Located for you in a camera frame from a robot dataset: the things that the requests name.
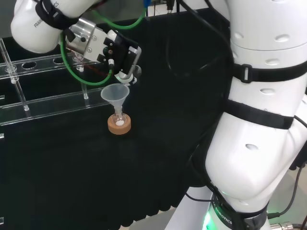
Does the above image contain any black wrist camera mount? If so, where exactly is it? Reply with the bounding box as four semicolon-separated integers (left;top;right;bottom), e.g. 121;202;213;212
97;30;142;76

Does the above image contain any cork ring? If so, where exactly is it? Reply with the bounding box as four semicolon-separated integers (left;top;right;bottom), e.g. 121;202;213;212
107;114;132;136

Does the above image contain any thin black base cable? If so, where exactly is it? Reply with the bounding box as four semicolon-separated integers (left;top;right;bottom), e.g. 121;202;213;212
267;162;307;219

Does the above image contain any black bench cloth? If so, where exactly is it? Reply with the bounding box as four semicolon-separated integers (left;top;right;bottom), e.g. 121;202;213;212
0;7;235;230

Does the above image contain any clear acrylic funnel stand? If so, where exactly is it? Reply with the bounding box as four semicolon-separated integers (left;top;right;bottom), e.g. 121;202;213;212
0;38;116;127

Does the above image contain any small glass round-bottom flask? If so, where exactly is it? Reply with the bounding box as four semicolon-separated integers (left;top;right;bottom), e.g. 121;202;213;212
112;111;127;127

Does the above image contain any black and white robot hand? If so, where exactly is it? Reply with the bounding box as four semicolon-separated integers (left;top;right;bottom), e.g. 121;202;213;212
114;66;142;86

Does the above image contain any clear plastic funnel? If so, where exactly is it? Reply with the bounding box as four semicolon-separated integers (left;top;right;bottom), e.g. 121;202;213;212
100;83;130;114

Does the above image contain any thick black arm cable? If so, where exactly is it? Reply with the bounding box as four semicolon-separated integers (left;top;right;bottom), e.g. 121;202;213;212
165;0;235;77

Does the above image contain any green cable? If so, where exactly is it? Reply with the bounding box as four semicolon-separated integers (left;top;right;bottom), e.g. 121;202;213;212
59;0;147;86

